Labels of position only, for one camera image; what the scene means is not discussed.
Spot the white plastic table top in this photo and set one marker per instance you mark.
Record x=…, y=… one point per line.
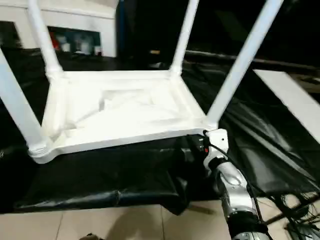
x=125, y=105

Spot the white plastic table leg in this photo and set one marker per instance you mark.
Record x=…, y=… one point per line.
x=183, y=37
x=15, y=100
x=240, y=62
x=42, y=32

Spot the black plastic mat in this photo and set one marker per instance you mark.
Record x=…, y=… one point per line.
x=125, y=172

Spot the long dark metal rod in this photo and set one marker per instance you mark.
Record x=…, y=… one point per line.
x=212, y=53

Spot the white flat board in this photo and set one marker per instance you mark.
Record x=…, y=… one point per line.
x=287, y=95

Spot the small tan tape piece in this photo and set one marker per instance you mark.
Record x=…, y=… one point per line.
x=155, y=52

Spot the black stand leg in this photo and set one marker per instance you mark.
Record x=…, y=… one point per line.
x=275, y=218

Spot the grey robot body part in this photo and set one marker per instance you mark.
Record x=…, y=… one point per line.
x=92, y=237

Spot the white cabinet with glass doors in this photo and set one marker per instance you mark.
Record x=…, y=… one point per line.
x=82, y=15

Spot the red bottle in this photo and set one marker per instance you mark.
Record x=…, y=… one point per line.
x=54, y=41

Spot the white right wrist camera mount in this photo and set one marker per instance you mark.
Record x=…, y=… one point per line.
x=218, y=140

